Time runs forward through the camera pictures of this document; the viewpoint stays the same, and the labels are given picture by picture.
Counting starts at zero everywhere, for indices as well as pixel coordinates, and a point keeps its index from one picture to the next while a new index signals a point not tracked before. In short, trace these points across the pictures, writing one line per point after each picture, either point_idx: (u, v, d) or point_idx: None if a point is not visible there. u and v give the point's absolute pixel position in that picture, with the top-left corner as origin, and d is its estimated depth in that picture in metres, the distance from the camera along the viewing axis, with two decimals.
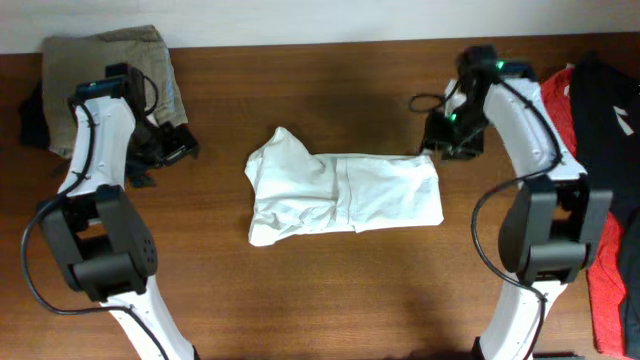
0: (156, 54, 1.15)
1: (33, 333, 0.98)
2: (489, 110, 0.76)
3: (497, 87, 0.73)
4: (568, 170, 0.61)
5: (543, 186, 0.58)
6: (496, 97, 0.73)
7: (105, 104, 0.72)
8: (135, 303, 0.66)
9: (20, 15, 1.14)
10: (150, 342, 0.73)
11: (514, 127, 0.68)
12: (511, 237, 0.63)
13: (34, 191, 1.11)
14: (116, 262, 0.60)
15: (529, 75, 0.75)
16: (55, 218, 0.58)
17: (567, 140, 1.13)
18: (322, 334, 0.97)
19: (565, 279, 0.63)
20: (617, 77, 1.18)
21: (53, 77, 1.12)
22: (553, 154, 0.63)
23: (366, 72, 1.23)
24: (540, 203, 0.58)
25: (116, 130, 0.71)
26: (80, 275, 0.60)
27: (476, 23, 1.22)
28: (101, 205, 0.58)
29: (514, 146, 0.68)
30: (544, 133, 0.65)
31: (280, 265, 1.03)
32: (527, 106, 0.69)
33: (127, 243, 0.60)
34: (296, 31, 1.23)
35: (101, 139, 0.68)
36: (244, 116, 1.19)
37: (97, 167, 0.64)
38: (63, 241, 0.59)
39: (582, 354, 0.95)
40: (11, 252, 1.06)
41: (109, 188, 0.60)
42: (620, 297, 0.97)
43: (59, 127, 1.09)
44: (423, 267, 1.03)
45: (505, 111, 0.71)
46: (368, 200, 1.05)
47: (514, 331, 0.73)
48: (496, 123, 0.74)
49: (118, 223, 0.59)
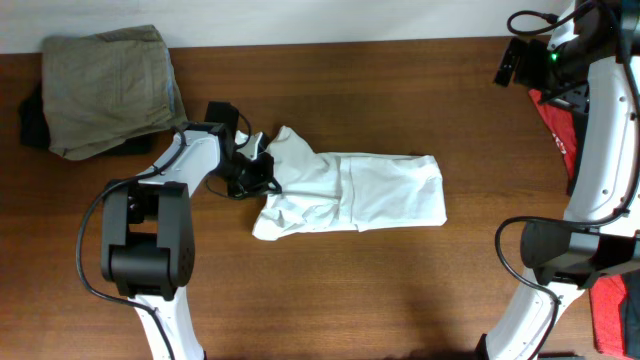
0: (156, 54, 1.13)
1: (34, 332, 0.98)
2: (593, 78, 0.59)
3: (615, 69, 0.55)
4: (632, 222, 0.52)
5: (585, 238, 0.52)
6: (605, 84, 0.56)
7: (201, 136, 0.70)
8: (160, 306, 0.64)
9: (22, 15, 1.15)
10: (163, 345, 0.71)
11: (606, 137, 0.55)
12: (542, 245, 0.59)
13: (34, 191, 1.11)
14: (154, 266, 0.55)
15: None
16: (117, 200, 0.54)
17: (567, 140, 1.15)
18: (323, 335, 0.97)
19: (582, 285, 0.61)
20: None
21: (53, 76, 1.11)
22: (622, 200, 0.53)
23: (366, 73, 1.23)
24: (575, 252, 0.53)
25: (202, 156, 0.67)
26: (116, 268, 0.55)
27: (476, 22, 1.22)
28: (165, 199, 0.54)
29: (596, 155, 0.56)
30: (629, 168, 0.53)
31: (280, 265, 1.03)
32: (633, 117, 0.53)
33: (173, 248, 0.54)
34: (296, 31, 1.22)
35: (185, 159, 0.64)
36: (244, 116, 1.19)
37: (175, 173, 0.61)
38: (114, 228, 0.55)
39: (582, 354, 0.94)
40: (12, 250, 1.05)
41: (174, 185, 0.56)
42: (621, 297, 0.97)
43: (60, 127, 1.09)
44: (423, 266, 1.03)
45: (604, 101, 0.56)
46: (372, 200, 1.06)
47: (522, 331, 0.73)
48: (593, 97, 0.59)
49: (171, 223, 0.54)
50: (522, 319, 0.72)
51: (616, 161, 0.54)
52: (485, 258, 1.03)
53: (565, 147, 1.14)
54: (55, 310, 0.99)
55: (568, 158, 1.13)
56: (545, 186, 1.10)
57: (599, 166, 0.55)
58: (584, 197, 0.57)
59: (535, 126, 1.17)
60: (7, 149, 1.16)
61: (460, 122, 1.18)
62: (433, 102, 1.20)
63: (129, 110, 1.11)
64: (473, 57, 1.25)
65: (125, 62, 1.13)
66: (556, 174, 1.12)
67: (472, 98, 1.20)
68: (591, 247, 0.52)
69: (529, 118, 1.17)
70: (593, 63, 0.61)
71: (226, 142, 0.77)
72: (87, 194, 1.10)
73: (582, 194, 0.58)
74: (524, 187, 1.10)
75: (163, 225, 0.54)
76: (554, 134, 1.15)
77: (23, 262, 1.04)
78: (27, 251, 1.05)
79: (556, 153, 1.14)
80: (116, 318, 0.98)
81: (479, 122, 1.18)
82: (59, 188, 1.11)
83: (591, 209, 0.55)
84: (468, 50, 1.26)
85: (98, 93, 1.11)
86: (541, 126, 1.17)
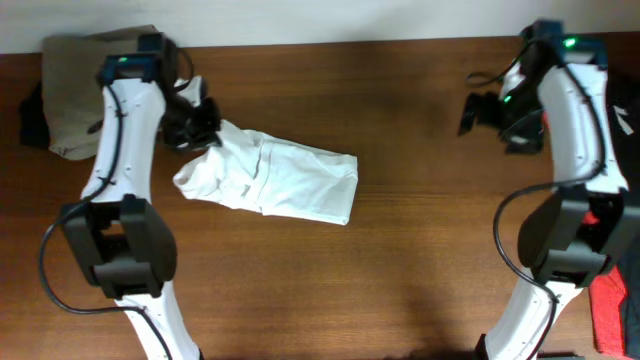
0: None
1: (35, 331, 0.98)
2: (546, 88, 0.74)
3: (559, 70, 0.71)
4: (608, 181, 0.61)
5: (576, 195, 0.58)
6: (556, 83, 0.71)
7: (136, 91, 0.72)
8: (148, 304, 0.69)
9: (24, 15, 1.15)
10: (155, 342, 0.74)
11: (567, 119, 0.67)
12: (532, 237, 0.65)
13: (35, 191, 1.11)
14: (136, 267, 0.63)
15: (598, 63, 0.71)
16: (77, 223, 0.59)
17: None
18: (323, 334, 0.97)
19: (580, 283, 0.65)
20: (616, 79, 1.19)
21: (54, 77, 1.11)
22: (596, 161, 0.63)
23: (366, 73, 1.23)
24: (571, 212, 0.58)
25: (146, 118, 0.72)
26: (100, 273, 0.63)
27: (474, 22, 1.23)
28: (127, 217, 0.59)
29: (560, 139, 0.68)
30: (592, 137, 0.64)
31: (280, 265, 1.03)
32: (584, 102, 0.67)
33: (147, 254, 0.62)
34: (296, 30, 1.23)
35: (130, 136, 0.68)
36: (245, 115, 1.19)
37: (123, 171, 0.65)
38: (84, 245, 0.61)
39: (583, 354, 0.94)
40: (13, 250, 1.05)
41: (134, 203, 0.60)
42: (620, 297, 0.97)
43: (59, 127, 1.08)
44: (423, 266, 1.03)
45: (559, 98, 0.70)
46: (283, 186, 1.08)
47: (519, 331, 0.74)
48: (548, 106, 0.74)
49: (138, 235, 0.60)
50: (520, 318, 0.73)
51: (582, 131, 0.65)
52: (486, 258, 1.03)
53: None
54: (56, 309, 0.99)
55: None
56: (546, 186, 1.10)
57: (565, 143, 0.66)
58: (560, 169, 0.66)
59: None
60: (6, 149, 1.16)
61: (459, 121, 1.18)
62: (432, 102, 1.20)
63: None
64: (473, 57, 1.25)
65: None
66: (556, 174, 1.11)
67: None
68: (582, 206, 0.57)
69: None
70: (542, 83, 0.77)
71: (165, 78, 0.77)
72: None
73: (560, 172, 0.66)
74: (524, 187, 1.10)
75: (131, 239, 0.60)
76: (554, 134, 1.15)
77: (24, 261, 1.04)
78: (28, 250, 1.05)
79: None
80: (116, 318, 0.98)
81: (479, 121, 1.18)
82: (58, 187, 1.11)
83: (573, 174, 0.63)
84: (468, 50, 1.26)
85: (97, 92, 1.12)
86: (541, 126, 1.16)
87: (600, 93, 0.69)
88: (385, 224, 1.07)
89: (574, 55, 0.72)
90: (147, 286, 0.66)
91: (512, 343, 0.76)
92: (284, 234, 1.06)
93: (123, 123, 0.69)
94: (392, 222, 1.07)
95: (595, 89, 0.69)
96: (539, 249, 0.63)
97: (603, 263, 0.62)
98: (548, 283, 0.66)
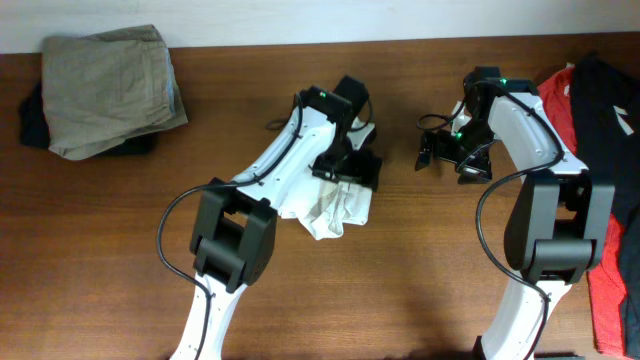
0: (156, 54, 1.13)
1: (37, 331, 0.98)
2: (496, 119, 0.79)
3: (500, 98, 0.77)
4: (570, 165, 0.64)
5: (546, 180, 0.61)
6: (501, 108, 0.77)
7: (319, 124, 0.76)
8: (217, 294, 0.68)
9: (25, 16, 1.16)
10: (198, 338, 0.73)
11: (518, 131, 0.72)
12: (515, 237, 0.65)
13: (36, 191, 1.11)
14: (232, 261, 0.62)
15: (530, 87, 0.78)
16: (213, 198, 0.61)
17: (567, 140, 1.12)
18: (323, 334, 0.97)
19: (569, 279, 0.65)
20: (617, 76, 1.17)
21: (54, 76, 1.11)
22: (555, 151, 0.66)
23: (366, 73, 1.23)
24: (542, 194, 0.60)
25: (309, 150, 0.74)
26: (202, 247, 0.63)
27: (473, 22, 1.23)
28: (253, 219, 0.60)
29: (516, 147, 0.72)
30: (545, 136, 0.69)
31: (280, 265, 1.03)
32: (529, 114, 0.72)
33: (250, 258, 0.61)
34: (296, 32, 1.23)
35: (292, 156, 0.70)
36: (244, 115, 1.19)
37: (273, 179, 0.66)
38: (207, 217, 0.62)
39: (582, 354, 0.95)
40: (16, 250, 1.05)
41: (268, 209, 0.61)
42: (620, 297, 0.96)
43: (60, 127, 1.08)
44: (422, 266, 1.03)
45: (508, 119, 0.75)
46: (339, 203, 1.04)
47: (517, 330, 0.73)
48: (500, 131, 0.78)
49: (255, 240, 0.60)
50: (514, 318, 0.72)
51: (534, 133, 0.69)
52: (485, 258, 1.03)
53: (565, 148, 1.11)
54: (58, 309, 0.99)
55: None
56: None
57: (522, 145, 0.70)
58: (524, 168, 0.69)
59: None
60: (7, 149, 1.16)
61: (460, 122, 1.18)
62: (432, 102, 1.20)
63: (129, 110, 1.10)
64: (473, 57, 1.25)
65: (125, 62, 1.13)
66: None
67: None
68: (549, 188, 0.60)
69: None
70: (490, 118, 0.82)
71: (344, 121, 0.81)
72: (88, 194, 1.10)
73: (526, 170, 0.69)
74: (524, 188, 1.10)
75: (245, 239, 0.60)
76: None
77: (27, 261, 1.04)
78: (30, 250, 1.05)
79: None
80: (116, 319, 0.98)
81: None
82: (59, 187, 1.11)
83: (535, 164, 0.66)
84: (468, 50, 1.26)
85: (97, 93, 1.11)
86: None
87: (541, 108, 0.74)
88: (385, 224, 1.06)
89: (510, 90, 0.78)
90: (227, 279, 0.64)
91: (509, 345, 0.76)
92: (283, 234, 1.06)
93: (293, 143, 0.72)
94: (392, 222, 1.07)
95: (537, 104, 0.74)
96: (524, 245, 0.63)
97: (591, 255, 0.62)
98: (538, 281, 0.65)
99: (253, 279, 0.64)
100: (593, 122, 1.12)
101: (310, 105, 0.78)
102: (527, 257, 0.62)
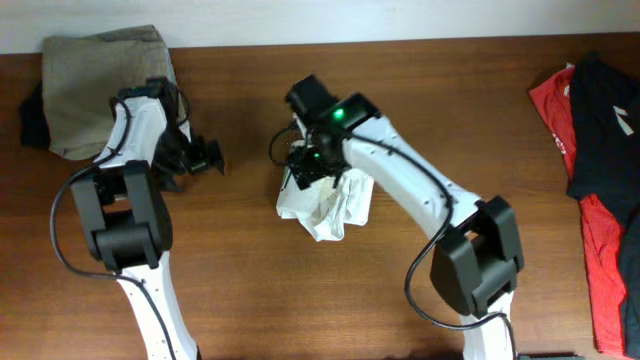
0: (156, 54, 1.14)
1: (37, 331, 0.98)
2: (357, 161, 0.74)
3: (347, 142, 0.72)
4: (464, 206, 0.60)
5: (455, 242, 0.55)
6: (354, 151, 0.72)
7: (142, 103, 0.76)
8: (147, 276, 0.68)
9: (24, 15, 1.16)
10: (159, 330, 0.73)
11: (392, 178, 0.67)
12: (446, 289, 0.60)
13: (36, 191, 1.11)
14: (136, 235, 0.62)
15: (362, 106, 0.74)
16: (87, 186, 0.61)
17: (567, 140, 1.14)
18: (323, 334, 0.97)
19: (510, 288, 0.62)
20: (616, 76, 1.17)
21: (54, 77, 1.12)
22: (440, 195, 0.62)
23: (365, 72, 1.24)
24: (461, 259, 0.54)
25: (150, 125, 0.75)
26: (100, 246, 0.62)
27: (473, 23, 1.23)
28: (130, 179, 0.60)
29: (401, 197, 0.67)
30: (424, 178, 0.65)
31: (280, 265, 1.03)
32: (390, 152, 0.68)
33: (150, 218, 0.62)
34: (295, 32, 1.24)
35: (138, 129, 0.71)
36: (244, 115, 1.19)
37: (130, 146, 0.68)
38: (90, 206, 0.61)
39: (582, 354, 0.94)
40: (16, 249, 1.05)
41: (137, 164, 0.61)
42: (621, 298, 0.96)
43: (61, 126, 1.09)
44: (422, 266, 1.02)
45: (369, 162, 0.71)
46: (338, 207, 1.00)
47: (493, 346, 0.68)
48: (370, 173, 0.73)
49: (143, 199, 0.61)
50: (485, 338, 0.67)
51: (407, 180, 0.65)
52: None
53: (565, 147, 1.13)
54: (58, 309, 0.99)
55: (567, 158, 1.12)
56: (547, 186, 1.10)
57: (407, 197, 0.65)
58: (425, 223, 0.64)
59: (533, 127, 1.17)
60: (6, 148, 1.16)
61: (460, 121, 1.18)
62: (432, 102, 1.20)
63: None
64: (472, 57, 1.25)
65: (126, 61, 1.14)
66: (556, 174, 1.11)
67: (471, 98, 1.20)
68: (464, 250, 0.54)
69: (527, 118, 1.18)
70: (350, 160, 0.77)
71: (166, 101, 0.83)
72: None
73: (428, 227, 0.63)
74: (524, 187, 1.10)
75: (135, 202, 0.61)
76: (555, 134, 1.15)
77: (26, 261, 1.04)
78: (30, 250, 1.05)
79: (556, 153, 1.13)
80: (116, 319, 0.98)
81: (479, 121, 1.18)
82: (59, 187, 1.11)
83: (436, 221, 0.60)
84: (468, 50, 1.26)
85: (99, 94, 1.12)
86: (540, 126, 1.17)
87: (392, 137, 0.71)
88: (385, 224, 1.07)
89: (350, 126, 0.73)
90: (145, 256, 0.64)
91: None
92: (283, 234, 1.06)
93: (131, 122, 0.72)
94: (392, 222, 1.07)
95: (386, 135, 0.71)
96: (460, 298, 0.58)
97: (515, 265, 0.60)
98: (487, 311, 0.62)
99: (167, 244, 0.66)
100: (593, 122, 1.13)
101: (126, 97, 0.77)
102: (470, 306, 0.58)
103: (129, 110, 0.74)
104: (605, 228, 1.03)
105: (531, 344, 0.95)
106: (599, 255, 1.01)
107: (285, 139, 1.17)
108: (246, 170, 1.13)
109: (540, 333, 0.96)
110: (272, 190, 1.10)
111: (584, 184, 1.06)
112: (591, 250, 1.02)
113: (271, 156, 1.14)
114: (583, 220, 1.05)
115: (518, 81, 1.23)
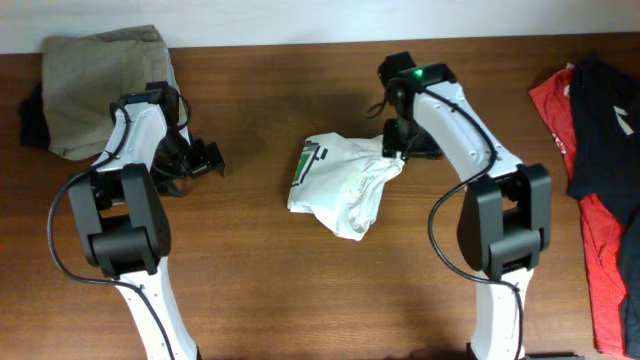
0: (156, 54, 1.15)
1: (38, 331, 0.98)
2: (422, 116, 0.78)
3: (420, 95, 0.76)
4: (506, 164, 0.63)
5: (486, 187, 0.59)
6: (423, 104, 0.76)
7: (142, 108, 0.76)
8: (145, 282, 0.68)
9: (24, 14, 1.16)
10: (157, 334, 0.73)
11: (447, 131, 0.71)
12: (471, 241, 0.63)
13: (37, 190, 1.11)
14: (132, 241, 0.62)
15: (444, 70, 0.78)
16: (81, 191, 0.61)
17: (567, 140, 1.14)
18: (322, 334, 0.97)
19: (530, 264, 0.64)
20: (616, 76, 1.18)
21: (54, 77, 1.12)
22: (487, 151, 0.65)
23: (366, 72, 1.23)
24: (487, 204, 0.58)
25: (150, 129, 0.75)
26: (98, 250, 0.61)
27: (472, 22, 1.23)
28: (128, 183, 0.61)
29: (450, 150, 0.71)
30: (475, 133, 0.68)
31: (280, 265, 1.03)
32: (453, 109, 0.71)
33: (148, 223, 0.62)
34: (295, 32, 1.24)
35: (138, 134, 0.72)
36: (244, 115, 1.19)
37: (129, 151, 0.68)
38: (86, 212, 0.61)
39: (582, 354, 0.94)
40: (17, 249, 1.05)
41: (134, 168, 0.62)
42: (621, 297, 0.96)
43: (61, 127, 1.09)
44: (422, 266, 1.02)
45: (433, 116, 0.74)
46: (359, 203, 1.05)
47: (498, 329, 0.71)
48: (430, 130, 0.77)
49: (141, 203, 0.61)
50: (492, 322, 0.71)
51: (464, 133, 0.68)
52: None
53: (565, 147, 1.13)
54: (59, 309, 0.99)
55: (567, 158, 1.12)
56: None
57: (457, 147, 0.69)
58: (464, 172, 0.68)
59: (534, 127, 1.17)
60: (7, 148, 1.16)
61: None
62: None
63: None
64: (472, 57, 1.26)
65: (126, 61, 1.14)
66: (556, 174, 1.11)
67: (471, 98, 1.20)
68: (492, 197, 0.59)
69: (528, 117, 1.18)
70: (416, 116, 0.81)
71: (166, 107, 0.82)
72: None
73: (466, 175, 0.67)
74: None
75: (132, 207, 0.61)
76: (555, 134, 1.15)
77: (28, 261, 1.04)
78: (31, 250, 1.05)
79: (556, 153, 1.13)
80: (116, 319, 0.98)
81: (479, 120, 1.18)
82: (58, 187, 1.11)
83: (475, 169, 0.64)
84: (468, 50, 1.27)
85: (99, 94, 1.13)
86: (540, 126, 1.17)
87: (463, 100, 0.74)
88: (385, 224, 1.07)
89: (427, 84, 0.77)
90: (143, 261, 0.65)
91: (497, 348, 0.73)
92: (283, 234, 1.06)
93: (130, 128, 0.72)
94: (392, 222, 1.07)
95: (457, 97, 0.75)
96: (478, 249, 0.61)
97: (542, 238, 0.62)
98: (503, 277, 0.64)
99: (165, 250, 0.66)
100: (593, 121, 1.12)
101: (126, 103, 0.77)
102: (485, 261, 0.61)
103: (129, 116, 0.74)
104: (605, 228, 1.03)
105: (531, 344, 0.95)
106: (599, 256, 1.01)
107: (285, 139, 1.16)
108: (247, 170, 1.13)
109: (540, 333, 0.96)
110: (271, 190, 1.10)
111: (583, 184, 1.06)
112: (591, 250, 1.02)
113: (271, 157, 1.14)
114: (582, 221, 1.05)
115: (519, 81, 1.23)
